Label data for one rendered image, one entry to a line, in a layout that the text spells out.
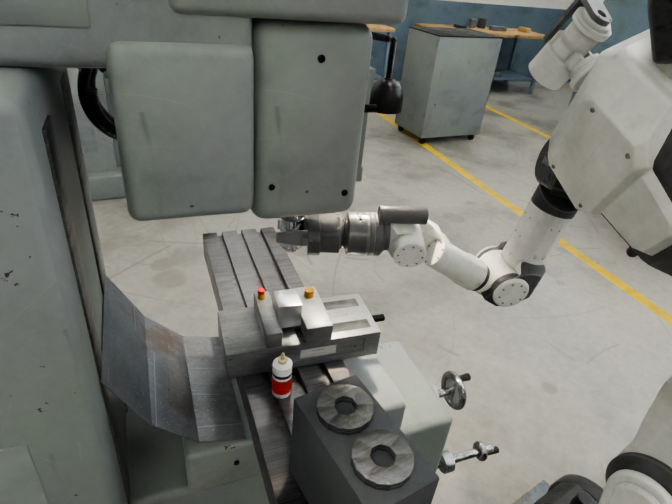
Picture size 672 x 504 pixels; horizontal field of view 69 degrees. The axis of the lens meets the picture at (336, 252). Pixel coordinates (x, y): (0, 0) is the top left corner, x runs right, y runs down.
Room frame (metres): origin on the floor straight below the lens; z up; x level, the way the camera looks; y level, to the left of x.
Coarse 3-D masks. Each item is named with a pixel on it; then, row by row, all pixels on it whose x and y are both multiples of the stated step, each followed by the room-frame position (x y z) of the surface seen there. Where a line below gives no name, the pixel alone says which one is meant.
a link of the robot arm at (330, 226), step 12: (312, 216) 0.87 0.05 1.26; (324, 216) 0.87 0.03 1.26; (336, 216) 0.88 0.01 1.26; (348, 216) 0.86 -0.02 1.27; (360, 216) 0.85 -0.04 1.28; (312, 228) 0.82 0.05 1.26; (324, 228) 0.83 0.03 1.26; (336, 228) 0.83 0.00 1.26; (348, 228) 0.84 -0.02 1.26; (360, 228) 0.83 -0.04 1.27; (312, 240) 0.79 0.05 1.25; (324, 240) 0.81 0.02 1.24; (336, 240) 0.81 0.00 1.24; (348, 240) 0.82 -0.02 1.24; (360, 240) 0.82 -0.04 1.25; (312, 252) 0.79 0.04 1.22; (324, 252) 0.82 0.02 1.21; (336, 252) 0.82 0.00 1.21; (348, 252) 0.82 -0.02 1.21; (360, 252) 0.82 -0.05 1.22
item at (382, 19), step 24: (168, 0) 0.66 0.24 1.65; (192, 0) 0.67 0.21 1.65; (216, 0) 0.68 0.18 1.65; (240, 0) 0.69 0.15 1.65; (264, 0) 0.70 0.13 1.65; (288, 0) 0.71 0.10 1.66; (312, 0) 0.73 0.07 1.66; (336, 0) 0.74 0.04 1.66; (360, 0) 0.76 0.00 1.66; (384, 0) 0.77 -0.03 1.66; (384, 24) 0.78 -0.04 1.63
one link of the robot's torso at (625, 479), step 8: (616, 472) 0.52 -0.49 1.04; (624, 472) 0.51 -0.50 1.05; (632, 472) 0.50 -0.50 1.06; (640, 472) 0.50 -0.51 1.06; (608, 480) 0.52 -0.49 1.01; (616, 480) 0.51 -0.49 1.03; (624, 480) 0.50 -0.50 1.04; (632, 480) 0.49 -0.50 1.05; (640, 480) 0.49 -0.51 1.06; (648, 480) 0.48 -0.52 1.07; (608, 488) 0.51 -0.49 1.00; (616, 488) 0.50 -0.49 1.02; (624, 488) 0.49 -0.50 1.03; (632, 488) 0.48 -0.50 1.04; (640, 488) 0.48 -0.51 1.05; (648, 488) 0.48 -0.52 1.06; (656, 488) 0.47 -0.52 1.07; (664, 488) 0.47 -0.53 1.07; (608, 496) 0.51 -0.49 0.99; (616, 496) 0.49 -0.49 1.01; (624, 496) 0.49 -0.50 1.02; (632, 496) 0.48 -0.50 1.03; (640, 496) 0.47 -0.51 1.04; (648, 496) 0.47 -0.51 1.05; (656, 496) 0.47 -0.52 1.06; (664, 496) 0.46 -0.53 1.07
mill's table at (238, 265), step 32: (224, 256) 1.23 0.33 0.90; (256, 256) 1.23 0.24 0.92; (288, 256) 1.24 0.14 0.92; (224, 288) 1.05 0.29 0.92; (256, 288) 1.07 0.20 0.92; (288, 288) 1.09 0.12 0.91; (256, 384) 0.73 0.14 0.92; (320, 384) 0.75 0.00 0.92; (256, 416) 0.65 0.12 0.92; (288, 416) 0.66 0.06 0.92; (256, 448) 0.62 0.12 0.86; (288, 448) 0.59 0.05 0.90; (288, 480) 0.52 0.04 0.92
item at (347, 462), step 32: (352, 384) 0.58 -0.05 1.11; (320, 416) 0.50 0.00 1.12; (352, 416) 0.50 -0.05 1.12; (384, 416) 0.52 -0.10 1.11; (320, 448) 0.46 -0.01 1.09; (352, 448) 0.45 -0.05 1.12; (384, 448) 0.46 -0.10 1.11; (320, 480) 0.46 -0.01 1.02; (352, 480) 0.41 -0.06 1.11; (384, 480) 0.40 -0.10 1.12; (416, 480) 0.42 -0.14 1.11
